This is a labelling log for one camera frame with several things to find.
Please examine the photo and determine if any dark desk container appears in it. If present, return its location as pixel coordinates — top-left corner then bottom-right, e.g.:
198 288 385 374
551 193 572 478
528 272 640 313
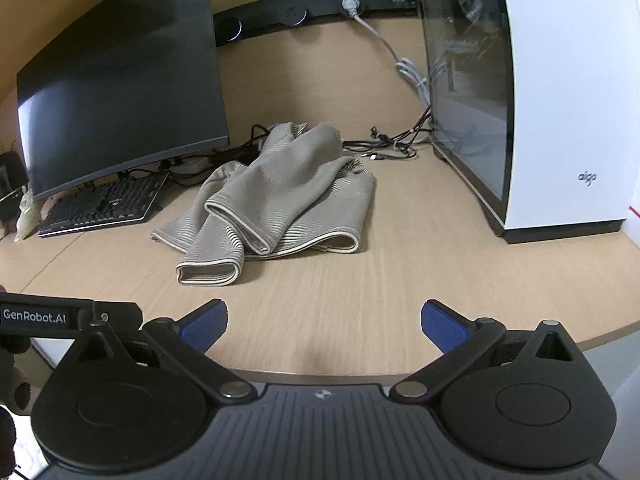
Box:
0 151 27 222

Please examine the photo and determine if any white computer case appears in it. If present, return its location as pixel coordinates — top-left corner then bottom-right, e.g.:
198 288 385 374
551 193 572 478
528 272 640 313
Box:
411 0 640 245

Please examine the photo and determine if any white plastic bag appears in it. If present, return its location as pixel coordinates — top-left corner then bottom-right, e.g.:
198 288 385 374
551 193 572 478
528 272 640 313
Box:
14 185 42 242

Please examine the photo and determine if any black computer monitor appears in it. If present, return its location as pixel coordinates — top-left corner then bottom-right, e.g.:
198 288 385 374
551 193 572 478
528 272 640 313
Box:
16 0 232 202

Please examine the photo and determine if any round grey socket cover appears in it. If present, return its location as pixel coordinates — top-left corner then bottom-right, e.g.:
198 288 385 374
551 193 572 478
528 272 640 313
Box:
279 4 307 27

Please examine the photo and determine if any white power cable with plug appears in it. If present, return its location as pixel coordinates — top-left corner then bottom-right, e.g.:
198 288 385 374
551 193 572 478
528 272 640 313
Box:
341 0 432 106

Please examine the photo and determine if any round black cable grommet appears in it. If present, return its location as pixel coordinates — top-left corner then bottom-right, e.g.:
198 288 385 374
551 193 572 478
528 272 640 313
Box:
214 16 246 44

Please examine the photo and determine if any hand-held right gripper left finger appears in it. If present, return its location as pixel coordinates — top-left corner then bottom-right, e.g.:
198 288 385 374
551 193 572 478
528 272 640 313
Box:
52 299 253 404

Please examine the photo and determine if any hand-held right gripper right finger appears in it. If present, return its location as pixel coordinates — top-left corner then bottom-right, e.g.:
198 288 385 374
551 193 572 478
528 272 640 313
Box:
390 300 592 404

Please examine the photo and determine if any black desk power rail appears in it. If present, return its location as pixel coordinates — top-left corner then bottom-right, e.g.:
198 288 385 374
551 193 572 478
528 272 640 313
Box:
212 0 418 47

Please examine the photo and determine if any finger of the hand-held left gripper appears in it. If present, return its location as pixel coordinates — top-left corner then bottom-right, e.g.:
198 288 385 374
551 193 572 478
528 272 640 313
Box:
92 301 144 332

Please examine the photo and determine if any black keyboard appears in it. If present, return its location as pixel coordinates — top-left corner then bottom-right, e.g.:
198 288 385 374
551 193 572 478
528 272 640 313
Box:
37 170 171 239

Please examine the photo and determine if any striped knit garment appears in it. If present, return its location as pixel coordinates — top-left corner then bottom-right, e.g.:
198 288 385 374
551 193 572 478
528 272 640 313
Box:
150 121 377 288

